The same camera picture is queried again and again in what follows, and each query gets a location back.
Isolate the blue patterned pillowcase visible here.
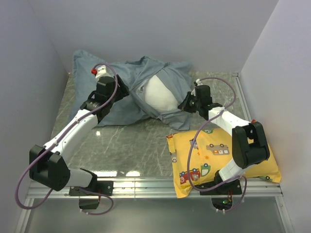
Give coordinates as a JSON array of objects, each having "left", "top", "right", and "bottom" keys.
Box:
[{"left": 69, "top": 50, "right": 194, "bottom": 132}]

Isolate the white pillow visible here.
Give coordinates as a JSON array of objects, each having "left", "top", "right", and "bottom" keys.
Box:
[{"left": 141, "top": 75, "right": 178, "bottom": 113}]

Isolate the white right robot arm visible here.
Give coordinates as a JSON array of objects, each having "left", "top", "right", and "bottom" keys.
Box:
[{"left": 178, "top": 84, "right": 270, "bottom": 194}]

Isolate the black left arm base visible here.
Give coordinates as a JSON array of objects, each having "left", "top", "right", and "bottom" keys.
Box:
[{"left": 69, "top": 181, "right": 114, "bottom": 216}]

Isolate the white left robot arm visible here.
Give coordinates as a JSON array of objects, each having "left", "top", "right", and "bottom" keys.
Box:
[{"left": 29, "top": 75, "right": 129, "bottom": 195}]

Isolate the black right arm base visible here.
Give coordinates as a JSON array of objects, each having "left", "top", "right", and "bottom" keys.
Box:
[{"left": 197, "top": 180, "right": 246, "bottom": 213}]

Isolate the yellow cartoon car pillow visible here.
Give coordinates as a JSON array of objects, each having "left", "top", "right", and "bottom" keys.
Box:
[{"left": 167, "top": 129, "right": 281, "bottom": 198}]

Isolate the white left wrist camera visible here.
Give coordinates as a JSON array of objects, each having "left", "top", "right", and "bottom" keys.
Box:
[{"left": 91, "top": 65, "right": 108, "bottom": 81}]

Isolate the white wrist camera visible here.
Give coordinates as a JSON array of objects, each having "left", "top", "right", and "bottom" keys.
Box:
[
  {"left": 91, "top": 65, "right": 108, "bottom": 81},
  {"left": 191, "top": 79, "right": 202, "bottom": 96}
]

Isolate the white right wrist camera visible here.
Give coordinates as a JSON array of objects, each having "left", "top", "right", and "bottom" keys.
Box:
[{"left": 191, "top": 79, "right": 202, "bottom": 96}]

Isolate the aluminium right side rail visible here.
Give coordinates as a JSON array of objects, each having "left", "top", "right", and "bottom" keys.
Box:
[{"left": 231, "top": 73, "right": 253, "bottom": 121}]

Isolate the aluminium rail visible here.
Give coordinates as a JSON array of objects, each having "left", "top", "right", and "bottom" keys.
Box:
[
  {"left": 231, "top": 73, "right": 253, "bottom": 121},
  {"left": 16, "top": 177, "right": 294, "bottom": 233}
]

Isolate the aluminium front rail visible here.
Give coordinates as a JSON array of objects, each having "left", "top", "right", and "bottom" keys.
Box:
[{"left": 16, "top": 177, "right": 294, "bottom": 233}]

